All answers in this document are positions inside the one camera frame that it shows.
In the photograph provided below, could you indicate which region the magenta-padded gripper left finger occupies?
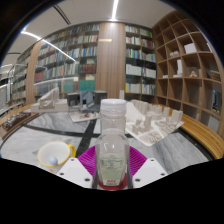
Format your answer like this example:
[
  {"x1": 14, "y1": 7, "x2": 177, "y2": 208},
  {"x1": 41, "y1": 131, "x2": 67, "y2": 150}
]
[{"x1": 55, "y1": 144, "x2": 98, "y2": 189}]

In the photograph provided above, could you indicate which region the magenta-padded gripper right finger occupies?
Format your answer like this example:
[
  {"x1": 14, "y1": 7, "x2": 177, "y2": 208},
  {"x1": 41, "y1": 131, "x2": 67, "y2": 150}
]
[{"x1": 127, "y1": 145, "x2": 168, "y2": 189}]

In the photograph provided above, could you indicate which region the clear bottle with white cap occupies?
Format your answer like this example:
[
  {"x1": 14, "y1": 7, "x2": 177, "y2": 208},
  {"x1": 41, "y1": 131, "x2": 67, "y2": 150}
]
[{"x1": 94, "y1": 98, "x2": 130, "y2": 189}]

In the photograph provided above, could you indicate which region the curved wooden slat bench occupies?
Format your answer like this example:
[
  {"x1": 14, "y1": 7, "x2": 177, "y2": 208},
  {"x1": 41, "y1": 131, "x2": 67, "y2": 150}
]
[
  {"x1": 179, "y1": 113, "x2": 224, "y2": 159},
  {"x1": 0, "y1": 103, "x2": 34, "y2": 141}
]

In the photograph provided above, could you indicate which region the dark grey building model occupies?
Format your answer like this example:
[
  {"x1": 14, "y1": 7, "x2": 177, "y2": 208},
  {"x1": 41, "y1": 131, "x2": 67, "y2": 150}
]
[{"x1": 66, "y1": 90, "x2": 108, "y2": 123}]

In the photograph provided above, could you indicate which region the white sloped building model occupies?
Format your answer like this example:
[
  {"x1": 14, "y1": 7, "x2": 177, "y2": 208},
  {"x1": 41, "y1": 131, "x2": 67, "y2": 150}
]
[{"x1": 30, "y1": 87, "x2": 69, "y2": 114}]

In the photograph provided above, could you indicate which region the brown model on wooden board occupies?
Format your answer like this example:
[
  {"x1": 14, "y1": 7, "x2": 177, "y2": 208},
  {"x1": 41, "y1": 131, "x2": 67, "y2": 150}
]
[{"x1": 1, "y1": 111, "x2": 33, "y2": 133}]

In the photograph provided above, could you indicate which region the bookshelf behind glass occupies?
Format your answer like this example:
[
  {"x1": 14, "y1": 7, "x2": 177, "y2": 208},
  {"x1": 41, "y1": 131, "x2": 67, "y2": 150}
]
[{"x1": 9, "y1": 49, "x2": 34, "y2": 104}]

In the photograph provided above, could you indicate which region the narrow bookshelf full of books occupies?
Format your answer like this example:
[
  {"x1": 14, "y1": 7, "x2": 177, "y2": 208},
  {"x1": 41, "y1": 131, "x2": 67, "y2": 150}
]
[{"x1": 124, "y1": 24, "x2": 158, "y2": 101}]

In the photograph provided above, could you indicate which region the open wooden cubby shelf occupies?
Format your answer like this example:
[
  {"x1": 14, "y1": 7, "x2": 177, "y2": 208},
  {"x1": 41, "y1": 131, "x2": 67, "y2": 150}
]
[{"x1": 152, "y1": 9, "x2": 224, "y2": 134}]

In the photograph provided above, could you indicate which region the wide bookshelf full of books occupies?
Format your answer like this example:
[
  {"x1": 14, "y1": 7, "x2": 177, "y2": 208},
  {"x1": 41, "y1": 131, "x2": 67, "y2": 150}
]
[{"x1": 33, "y1": 23, "x2": 100, "y2": 101}]

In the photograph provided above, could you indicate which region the straight ceiling light strip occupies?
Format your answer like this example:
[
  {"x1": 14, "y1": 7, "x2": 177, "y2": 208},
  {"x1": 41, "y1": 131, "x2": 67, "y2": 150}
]
[{"x1": 111, "y1": 0, "x2": 120, "y2": 22}]

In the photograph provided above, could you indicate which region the white mug with yellow handle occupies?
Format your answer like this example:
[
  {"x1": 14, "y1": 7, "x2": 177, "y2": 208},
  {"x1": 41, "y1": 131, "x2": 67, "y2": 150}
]
[{"x1": 37, "y1": 140, "x2": 77, "y2": 169}]

